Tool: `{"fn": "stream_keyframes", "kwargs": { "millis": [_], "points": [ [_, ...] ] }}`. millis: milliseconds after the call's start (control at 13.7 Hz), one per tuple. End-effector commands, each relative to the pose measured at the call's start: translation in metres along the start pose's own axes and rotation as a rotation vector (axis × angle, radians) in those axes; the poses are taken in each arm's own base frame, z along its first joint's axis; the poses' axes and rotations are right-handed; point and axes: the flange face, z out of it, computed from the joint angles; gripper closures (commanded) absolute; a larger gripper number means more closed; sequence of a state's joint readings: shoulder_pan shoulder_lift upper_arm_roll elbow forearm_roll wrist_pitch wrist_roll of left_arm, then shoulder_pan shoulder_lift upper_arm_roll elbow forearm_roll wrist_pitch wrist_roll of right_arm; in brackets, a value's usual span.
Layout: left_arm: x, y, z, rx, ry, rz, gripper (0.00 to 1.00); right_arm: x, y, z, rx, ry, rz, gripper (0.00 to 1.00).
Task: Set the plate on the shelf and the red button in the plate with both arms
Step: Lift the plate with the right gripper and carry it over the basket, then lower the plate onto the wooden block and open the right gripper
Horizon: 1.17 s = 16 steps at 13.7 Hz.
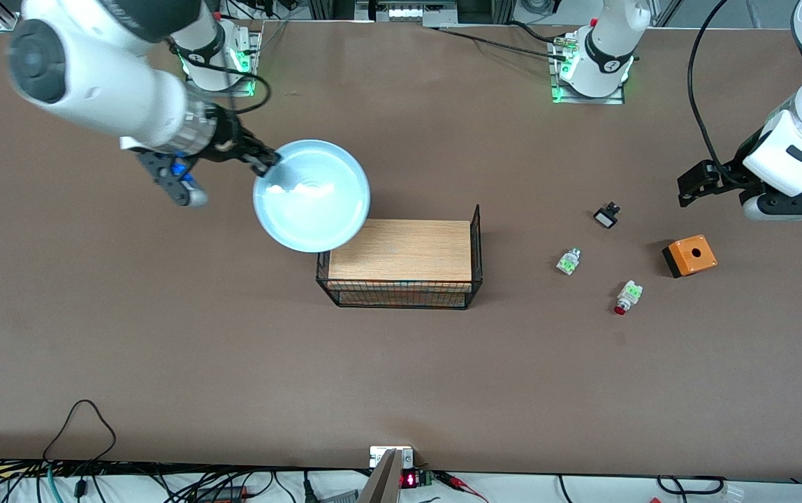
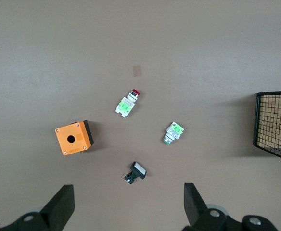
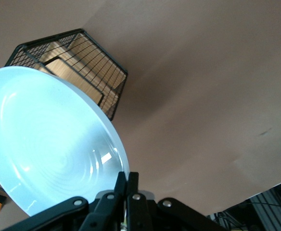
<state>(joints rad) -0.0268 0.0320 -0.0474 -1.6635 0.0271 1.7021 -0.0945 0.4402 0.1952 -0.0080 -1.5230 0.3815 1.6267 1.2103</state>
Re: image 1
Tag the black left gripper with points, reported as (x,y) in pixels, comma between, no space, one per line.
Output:
(728,175)

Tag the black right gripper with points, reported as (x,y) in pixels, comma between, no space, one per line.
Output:
(228,143)

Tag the light blue round plate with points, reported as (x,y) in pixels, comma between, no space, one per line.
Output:
(317,209)

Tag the red push button switch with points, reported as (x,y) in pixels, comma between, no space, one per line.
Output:
(627,296)

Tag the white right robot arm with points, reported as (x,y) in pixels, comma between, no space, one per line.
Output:
(107,84)

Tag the black white push button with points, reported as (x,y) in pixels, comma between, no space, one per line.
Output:
(606,216)

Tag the wooden shelf board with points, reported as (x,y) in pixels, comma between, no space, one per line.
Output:
(415,255)

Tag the black power adapter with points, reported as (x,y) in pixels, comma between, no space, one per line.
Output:
(223,494)

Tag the small red digit display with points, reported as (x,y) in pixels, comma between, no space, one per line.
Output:
(410,480)

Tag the orange button enclosure box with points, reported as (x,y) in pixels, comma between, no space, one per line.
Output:
(691,255)

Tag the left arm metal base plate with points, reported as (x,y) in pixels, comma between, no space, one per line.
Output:
(617,98)

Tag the green push button switch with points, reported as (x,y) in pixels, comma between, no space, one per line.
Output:
(568,262)

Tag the aluminium frame rig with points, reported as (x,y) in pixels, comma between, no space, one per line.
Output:
(404,10)

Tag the grey metal camera bracket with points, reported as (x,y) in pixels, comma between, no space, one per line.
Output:
(383,482)

